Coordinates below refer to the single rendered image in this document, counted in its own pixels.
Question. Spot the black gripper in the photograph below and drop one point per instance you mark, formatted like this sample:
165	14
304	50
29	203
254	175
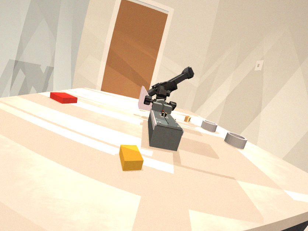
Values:
148	100

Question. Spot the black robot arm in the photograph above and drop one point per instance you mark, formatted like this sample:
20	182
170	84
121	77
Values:
164	89

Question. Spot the orange block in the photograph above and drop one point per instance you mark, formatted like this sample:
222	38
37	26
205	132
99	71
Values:
130	158

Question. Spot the red rectangular block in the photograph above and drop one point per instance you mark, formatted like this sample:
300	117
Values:
63	98

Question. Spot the grey short cylinder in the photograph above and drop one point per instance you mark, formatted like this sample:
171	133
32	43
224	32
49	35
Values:
209	126
235	140

